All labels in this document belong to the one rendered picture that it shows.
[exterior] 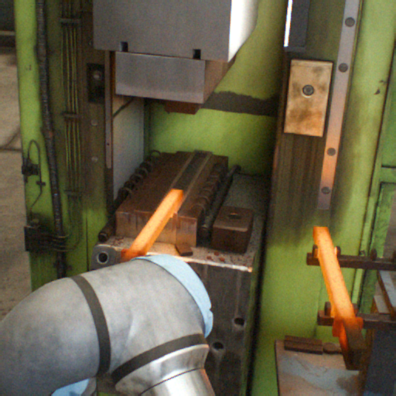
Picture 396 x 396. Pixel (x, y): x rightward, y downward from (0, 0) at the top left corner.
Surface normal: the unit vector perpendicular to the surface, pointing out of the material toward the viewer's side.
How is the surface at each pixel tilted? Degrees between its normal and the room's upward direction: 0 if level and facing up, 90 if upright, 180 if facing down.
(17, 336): 57
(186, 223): 90
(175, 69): 90
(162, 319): 37
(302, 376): 0
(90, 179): 90
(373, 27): 90
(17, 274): 0
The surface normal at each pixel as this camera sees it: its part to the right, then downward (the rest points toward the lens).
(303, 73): -0.22, 0.40
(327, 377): 0.05, -0.91
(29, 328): -0.39, -0.29
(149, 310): 0.25, -0.41
